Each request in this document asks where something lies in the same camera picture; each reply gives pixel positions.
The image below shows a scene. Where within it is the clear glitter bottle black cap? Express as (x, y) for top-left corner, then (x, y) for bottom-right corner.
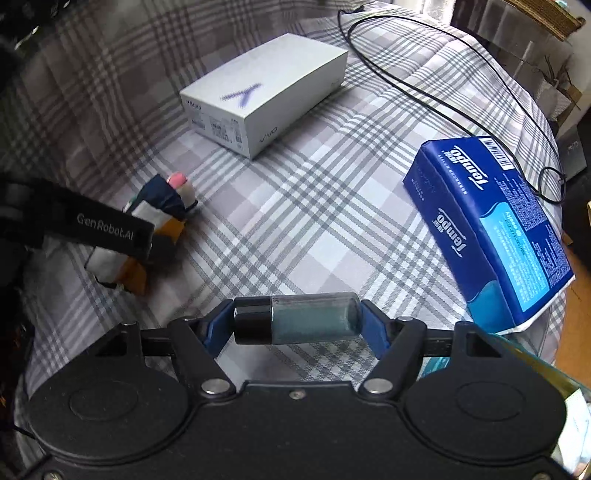
(233, 292), (363, 346)

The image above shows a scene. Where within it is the black cable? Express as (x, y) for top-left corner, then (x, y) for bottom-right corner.
(337, 7), (566, 204)

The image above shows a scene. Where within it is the white phone box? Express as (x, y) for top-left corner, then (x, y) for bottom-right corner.
(179, 33), (349, 161)

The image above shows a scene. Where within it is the white bag with twigs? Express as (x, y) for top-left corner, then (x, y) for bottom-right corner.
(531, 51), (585, 123)

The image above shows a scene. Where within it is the grey plaid bed sheet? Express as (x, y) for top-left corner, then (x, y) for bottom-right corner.
(0, 0), (578, 439)

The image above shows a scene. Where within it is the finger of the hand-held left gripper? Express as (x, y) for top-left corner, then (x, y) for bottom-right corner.
(148, 231), (182, 266)

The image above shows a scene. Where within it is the wicker basket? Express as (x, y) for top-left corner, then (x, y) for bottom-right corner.
(501, 0), (587, 42)

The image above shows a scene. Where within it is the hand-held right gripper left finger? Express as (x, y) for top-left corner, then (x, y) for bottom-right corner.
(95, 299), (238, 395)

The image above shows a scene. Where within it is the black box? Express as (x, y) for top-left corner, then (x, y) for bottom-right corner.
(556, 127), (591, 181)

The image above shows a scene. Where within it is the blue tissue pack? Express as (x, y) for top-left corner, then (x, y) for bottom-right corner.
(402, 136), (575, 335)

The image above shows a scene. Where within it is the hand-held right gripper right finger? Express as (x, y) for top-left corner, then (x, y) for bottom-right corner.
(358, 299), (504, 395)

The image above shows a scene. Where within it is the orange white blue scarf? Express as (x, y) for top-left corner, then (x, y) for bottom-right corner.
(85, 173), (199, 296)

